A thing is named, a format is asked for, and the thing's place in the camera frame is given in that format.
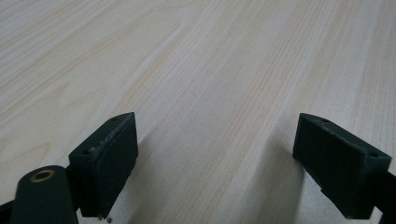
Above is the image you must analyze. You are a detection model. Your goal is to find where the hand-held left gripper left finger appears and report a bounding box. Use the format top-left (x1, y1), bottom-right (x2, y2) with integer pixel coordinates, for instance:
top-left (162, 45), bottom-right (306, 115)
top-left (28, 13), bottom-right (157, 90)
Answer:
top-left (68, 111), bottom-right (139, 219)

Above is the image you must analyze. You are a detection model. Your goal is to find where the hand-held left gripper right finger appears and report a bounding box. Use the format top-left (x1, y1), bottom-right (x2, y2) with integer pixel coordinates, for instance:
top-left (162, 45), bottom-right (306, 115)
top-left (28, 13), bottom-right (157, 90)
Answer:
top-left (291, 112), bottom-right (392, 219)

